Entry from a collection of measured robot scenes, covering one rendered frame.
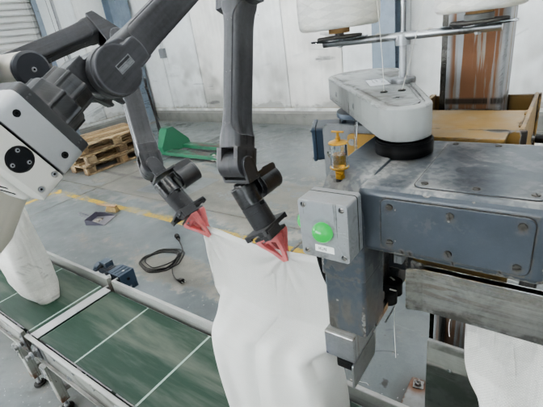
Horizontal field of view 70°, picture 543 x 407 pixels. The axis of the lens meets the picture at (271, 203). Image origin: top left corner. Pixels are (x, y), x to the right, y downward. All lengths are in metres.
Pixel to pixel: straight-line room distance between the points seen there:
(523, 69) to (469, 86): 4.73
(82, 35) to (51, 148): 0.70
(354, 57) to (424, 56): 1.00
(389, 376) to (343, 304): 1.42
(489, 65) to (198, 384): 1.37
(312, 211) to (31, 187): 0.38
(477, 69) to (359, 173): 0.46
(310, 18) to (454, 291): 0.57
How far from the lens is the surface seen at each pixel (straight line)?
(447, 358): 1.20
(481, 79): 0.98
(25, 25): 8.53
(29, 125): 0.61
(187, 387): 1.63
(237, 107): 0.84
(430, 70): 5.87
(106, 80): 0.65
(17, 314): 2.48
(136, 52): 0.69
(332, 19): 0.81
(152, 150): 1.12
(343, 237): 0.53
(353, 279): 0.62
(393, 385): 2.04
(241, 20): 0.89
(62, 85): 0.65
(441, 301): 0.80
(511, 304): 0.77
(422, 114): 0.63
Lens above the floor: 1.55
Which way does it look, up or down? 24 degrees down
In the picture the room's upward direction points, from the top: 8 degrees counter-clockwise
